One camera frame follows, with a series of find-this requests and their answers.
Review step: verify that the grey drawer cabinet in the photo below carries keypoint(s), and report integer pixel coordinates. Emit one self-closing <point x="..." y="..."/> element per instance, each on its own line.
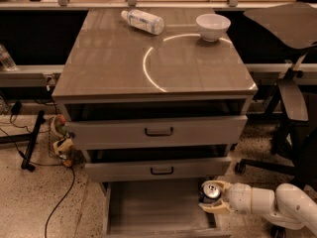
<point x="116" y="72"/>

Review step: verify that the clear plastic cup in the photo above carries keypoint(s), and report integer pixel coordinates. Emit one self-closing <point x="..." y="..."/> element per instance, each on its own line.
<point x="6" y="59"/>

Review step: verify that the black stand leg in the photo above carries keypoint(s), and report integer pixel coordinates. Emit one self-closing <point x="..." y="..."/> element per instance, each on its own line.
<point x="30" y="138"/>

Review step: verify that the black office chair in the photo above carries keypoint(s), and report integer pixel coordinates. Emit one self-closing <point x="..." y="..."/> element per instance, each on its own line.
<point x="296" y="137"/>

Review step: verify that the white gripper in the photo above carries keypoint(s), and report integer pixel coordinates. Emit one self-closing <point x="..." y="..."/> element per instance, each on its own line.
<point x="240" y="195"/>

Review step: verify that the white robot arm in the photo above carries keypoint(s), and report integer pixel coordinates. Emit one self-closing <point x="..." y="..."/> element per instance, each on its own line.
<point x="288" y="206"/>

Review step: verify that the middle drawer with handle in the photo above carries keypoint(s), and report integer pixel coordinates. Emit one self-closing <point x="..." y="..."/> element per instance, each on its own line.
<point x="150" y="170"/>

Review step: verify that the blue pepsi can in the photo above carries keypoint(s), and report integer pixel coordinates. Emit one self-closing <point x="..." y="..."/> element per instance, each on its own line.
<point x="209" y="193"/>

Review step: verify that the clear plastic water bottle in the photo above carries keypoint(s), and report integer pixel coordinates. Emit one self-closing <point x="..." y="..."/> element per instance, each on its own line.
<point x="143" y="21"/>

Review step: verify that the white bowl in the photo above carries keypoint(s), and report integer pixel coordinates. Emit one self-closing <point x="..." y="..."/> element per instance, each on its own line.
<point x="211" y="27"/>

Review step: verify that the drawer with handle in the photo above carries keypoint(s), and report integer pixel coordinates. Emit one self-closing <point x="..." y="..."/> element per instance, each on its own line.
<point x="150" y="170"/>
<point x="150" y="133"/>

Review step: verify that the top drawer with handle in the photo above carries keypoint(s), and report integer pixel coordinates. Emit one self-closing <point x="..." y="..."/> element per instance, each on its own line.
<point x="150" y="133"/>

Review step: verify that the wire basket with items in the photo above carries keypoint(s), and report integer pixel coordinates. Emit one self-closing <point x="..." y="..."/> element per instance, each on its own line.
<point x="63" y="147"/>

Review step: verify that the open bottom drawer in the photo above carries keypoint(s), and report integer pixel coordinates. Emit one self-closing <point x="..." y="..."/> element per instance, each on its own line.
<point x="166" y="208"/>

